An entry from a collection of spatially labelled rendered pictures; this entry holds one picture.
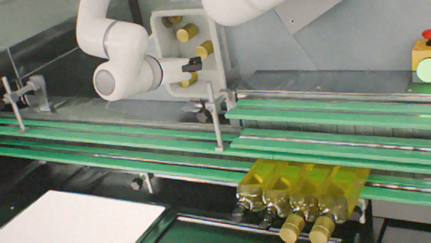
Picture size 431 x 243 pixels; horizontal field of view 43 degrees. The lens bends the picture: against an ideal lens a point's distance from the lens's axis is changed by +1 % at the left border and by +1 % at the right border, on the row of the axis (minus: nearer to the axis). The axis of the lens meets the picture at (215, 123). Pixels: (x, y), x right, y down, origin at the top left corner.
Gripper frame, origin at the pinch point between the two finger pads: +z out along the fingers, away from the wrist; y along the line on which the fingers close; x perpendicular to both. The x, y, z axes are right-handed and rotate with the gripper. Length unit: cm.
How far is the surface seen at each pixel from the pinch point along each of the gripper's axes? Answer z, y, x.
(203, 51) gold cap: 7.0, 0.7, 2.1
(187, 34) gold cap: 5.8, -2.7, 6.4
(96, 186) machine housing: 8, -41, -37
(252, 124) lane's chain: 4.7, 13.9, -14.9
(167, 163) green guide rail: 3.0, -10.4, -25.7
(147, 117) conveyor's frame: 6.9, -18.2, -14.6
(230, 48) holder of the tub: 11.2, 6.0, 2.5
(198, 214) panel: -2.3, 1.0, -36.1
